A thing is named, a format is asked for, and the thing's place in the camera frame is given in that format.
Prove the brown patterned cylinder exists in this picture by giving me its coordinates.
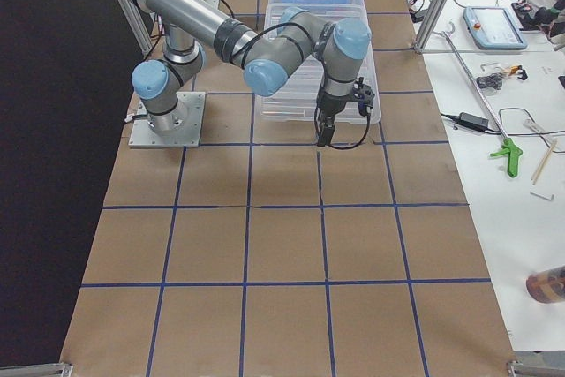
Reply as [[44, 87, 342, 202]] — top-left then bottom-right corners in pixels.
[[525, 266, 564, 304]]

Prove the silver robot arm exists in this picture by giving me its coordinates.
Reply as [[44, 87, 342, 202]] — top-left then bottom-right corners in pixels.
[[127, 0, 375, 148]]

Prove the small black gadget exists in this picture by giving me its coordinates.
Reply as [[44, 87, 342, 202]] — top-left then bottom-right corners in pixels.
[[476, 73, 505, 90]]

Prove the silver hex key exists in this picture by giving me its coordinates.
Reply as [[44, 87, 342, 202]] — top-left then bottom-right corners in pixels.
[[530, 192, 554, 201]]

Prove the black power adapter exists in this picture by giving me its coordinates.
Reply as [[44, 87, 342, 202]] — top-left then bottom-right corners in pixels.
[[441, 112, 497, 133]]

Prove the blue teach pendant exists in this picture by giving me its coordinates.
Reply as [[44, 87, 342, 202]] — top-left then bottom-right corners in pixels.
[[463, 6, 528, 50]]

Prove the grey corner bracket right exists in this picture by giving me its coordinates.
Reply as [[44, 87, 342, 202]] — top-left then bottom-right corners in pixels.
[[507, 361, 565, 377]]

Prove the grey corner bracket left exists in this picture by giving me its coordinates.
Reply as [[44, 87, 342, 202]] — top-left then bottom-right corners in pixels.
[[0, 363, 74, 377]]

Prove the grey corner bracket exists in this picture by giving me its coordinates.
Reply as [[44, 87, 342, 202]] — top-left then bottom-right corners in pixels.
[[507, 361, 565, 377], [0, 363, 74, 377]]

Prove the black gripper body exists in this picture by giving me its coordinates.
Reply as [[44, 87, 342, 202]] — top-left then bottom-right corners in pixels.
[[315, 77, 375, 126]]

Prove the green handled reacher tool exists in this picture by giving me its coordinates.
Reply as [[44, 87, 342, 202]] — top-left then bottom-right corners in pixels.
[[435, 31, 523, 178]]

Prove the wooden chopstick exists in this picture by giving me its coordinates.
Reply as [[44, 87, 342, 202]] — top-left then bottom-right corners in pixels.
[[531, 139, 558, 185]]

